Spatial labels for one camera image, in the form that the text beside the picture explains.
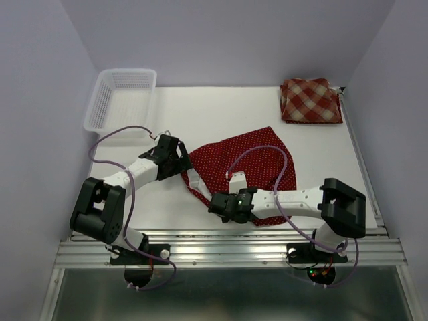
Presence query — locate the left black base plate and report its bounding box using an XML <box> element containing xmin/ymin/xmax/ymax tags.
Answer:
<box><xmin>105</xmin><ymin>243</ymin><xmax>171</xmax><ymax>267</ymax></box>

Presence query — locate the red plaid skirt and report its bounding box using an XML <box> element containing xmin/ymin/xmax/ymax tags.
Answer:
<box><xmin>280</xmin><ymin>78</ymin><xmax>343</xmax><ymax>124</ymax></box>

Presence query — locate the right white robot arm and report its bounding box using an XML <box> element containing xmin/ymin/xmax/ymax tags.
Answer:
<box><xmin>208</xmin><ymin>178</ymin><xmax>366</xmax><ymax>261</ymax></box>

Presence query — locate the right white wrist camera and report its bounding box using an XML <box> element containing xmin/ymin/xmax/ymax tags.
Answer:
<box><xmin>229</xmin><ymin>171</ymin><xmax>247</xmax><ymax>194</ymax></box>

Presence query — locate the white plastic basket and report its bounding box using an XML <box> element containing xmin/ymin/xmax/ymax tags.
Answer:
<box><xmin>83</xmin><ymin>68</ymin><xmax>157</xmax><ymax>136</ymax></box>

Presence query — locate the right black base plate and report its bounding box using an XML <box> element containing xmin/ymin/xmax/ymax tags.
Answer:
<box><xmin>286</xmin><ymin>242</ymin><xmax>348</xmax><ymax>265</ymax></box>

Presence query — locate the aluminium rail frame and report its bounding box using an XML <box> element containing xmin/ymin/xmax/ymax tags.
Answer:
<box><xmin>41</xmin><ymin>87</ymin><xmax>427</xmax><ymax>320</ymax></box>

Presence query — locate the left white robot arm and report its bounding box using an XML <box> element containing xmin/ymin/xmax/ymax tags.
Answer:
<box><xmin>70</xmin><ymin>134</ymin><xmax>193</xmax><ymax>264</ymax></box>

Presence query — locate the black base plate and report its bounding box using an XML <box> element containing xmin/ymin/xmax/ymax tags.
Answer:
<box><xmin>286</xmin><ymin>242</ymin><xmax>348</xmax><ymax>265</ymax></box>
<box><xmin>105</xmin><ymin>243</ymin><xmax>171</xmax><ymax>267</ymax></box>

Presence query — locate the red polka dot skirt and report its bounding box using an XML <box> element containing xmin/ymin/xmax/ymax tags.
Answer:
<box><xmin>280</xmin><ymin>94</ymin><xmax>343</xmax><ymax>124</ymax></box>

